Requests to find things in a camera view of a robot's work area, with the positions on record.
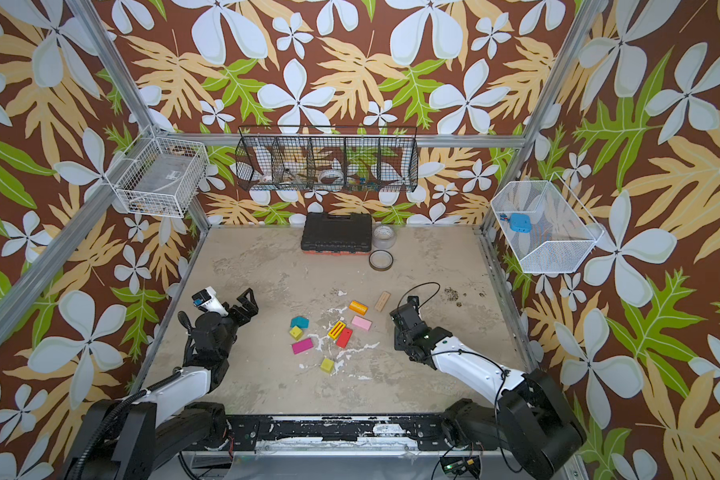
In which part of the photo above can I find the natural wood block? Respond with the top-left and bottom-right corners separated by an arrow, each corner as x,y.
374,291 -> 391,312

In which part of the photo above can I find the pink rectangular block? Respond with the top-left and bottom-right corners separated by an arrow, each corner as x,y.
352,316 -> 373,331

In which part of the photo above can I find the red rectangular block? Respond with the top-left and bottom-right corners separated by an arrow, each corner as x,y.
336,328 -> 353,349

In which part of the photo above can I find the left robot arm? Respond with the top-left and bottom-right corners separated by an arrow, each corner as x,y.
59,287 -> 259,479

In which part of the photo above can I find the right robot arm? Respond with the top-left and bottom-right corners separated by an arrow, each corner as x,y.
390,296 -> 587,479

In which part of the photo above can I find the teal roof block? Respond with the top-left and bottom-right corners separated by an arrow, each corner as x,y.
290,316 -> 309,330

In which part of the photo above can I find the magenta rectangular block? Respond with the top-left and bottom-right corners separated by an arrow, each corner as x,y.
291,337 -> 314,355

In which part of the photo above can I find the orange cylinder block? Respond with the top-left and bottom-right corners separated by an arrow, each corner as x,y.
349,301 -> 368,316

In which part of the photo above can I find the yellow red striped block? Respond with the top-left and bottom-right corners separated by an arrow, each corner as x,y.
328,321 -> 346,340

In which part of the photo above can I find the small yellow cube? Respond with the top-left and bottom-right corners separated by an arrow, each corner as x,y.
289,326 -> 304,341

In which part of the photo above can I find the yellow green cube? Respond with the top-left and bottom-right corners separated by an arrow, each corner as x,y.
320,358 -> 335,374

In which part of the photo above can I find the black plastic tool case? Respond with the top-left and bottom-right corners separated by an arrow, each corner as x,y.
301,213 -> 373,254

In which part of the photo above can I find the clear glass jar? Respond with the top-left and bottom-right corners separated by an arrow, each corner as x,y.
372,224 -> 397,250

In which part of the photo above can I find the white tape roll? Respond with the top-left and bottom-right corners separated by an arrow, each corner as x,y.
317,169 -> 344,186

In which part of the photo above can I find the blue object in basket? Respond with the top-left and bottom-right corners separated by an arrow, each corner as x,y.
499,213 -> 532,233

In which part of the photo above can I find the white mesh basket right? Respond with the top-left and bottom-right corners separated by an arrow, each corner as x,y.
491,174 -> 605,276

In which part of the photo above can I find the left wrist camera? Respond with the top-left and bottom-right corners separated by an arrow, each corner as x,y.
192,287 -> 228,317

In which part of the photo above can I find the black wire basket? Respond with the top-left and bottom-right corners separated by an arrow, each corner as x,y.
232,125 -> 420,193

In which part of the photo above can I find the white wire basket left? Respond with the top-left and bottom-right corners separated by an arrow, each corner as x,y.
107,129 -> 209,218

